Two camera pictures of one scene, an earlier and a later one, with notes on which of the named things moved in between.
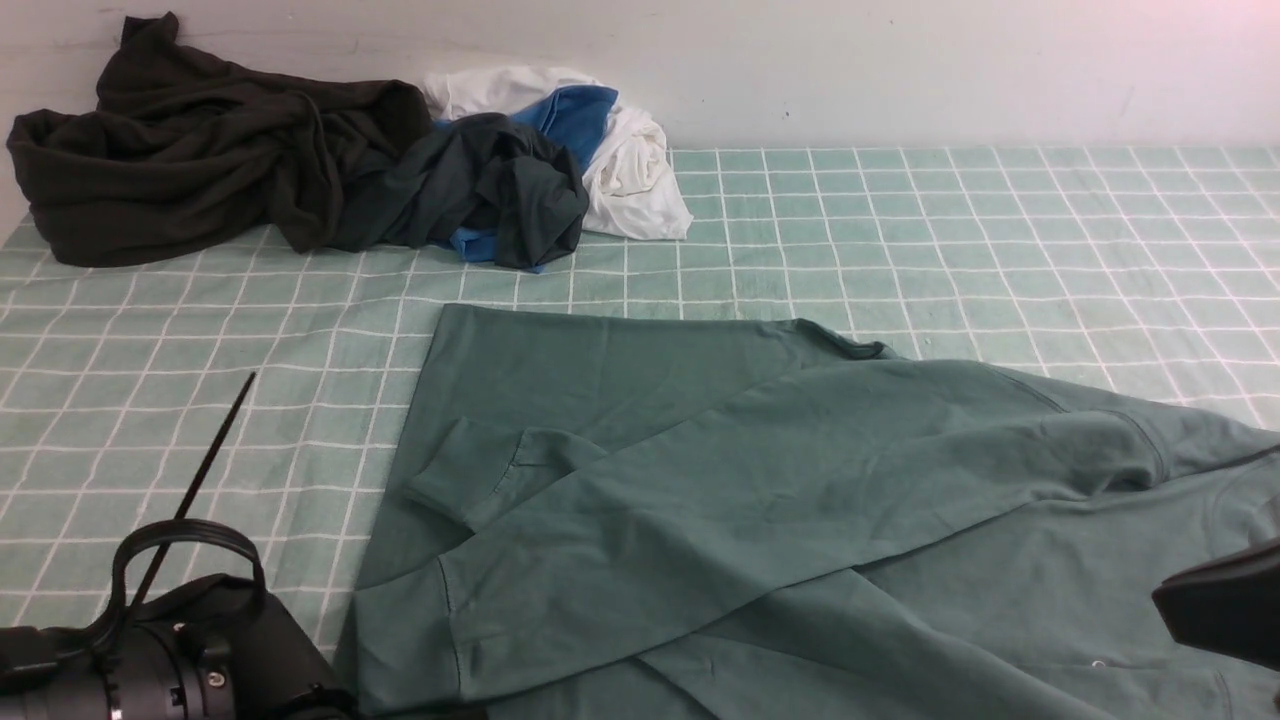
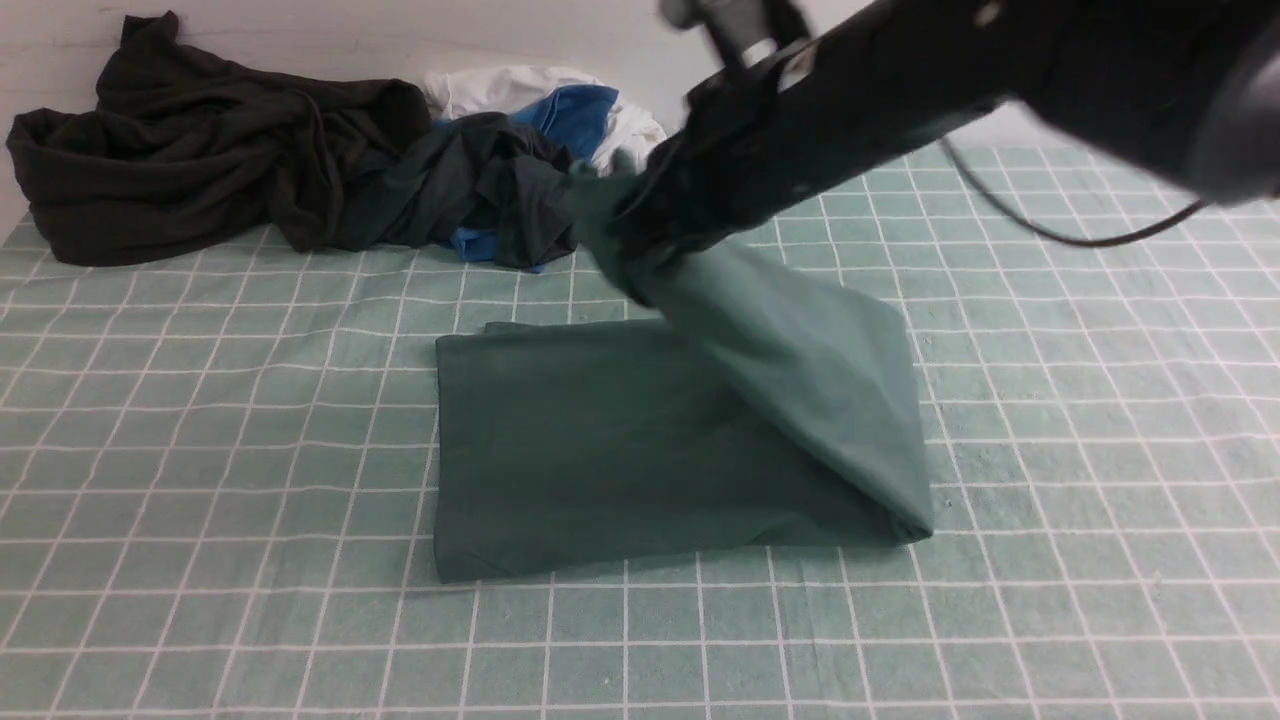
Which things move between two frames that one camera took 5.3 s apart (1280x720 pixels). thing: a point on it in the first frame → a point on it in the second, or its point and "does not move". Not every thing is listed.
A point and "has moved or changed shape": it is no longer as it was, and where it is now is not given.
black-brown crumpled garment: (188, 143) does not move
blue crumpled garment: (572, 116) does not move
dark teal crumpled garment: (481, 172) does not move
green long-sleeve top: (622, 515) has moved or changed shape
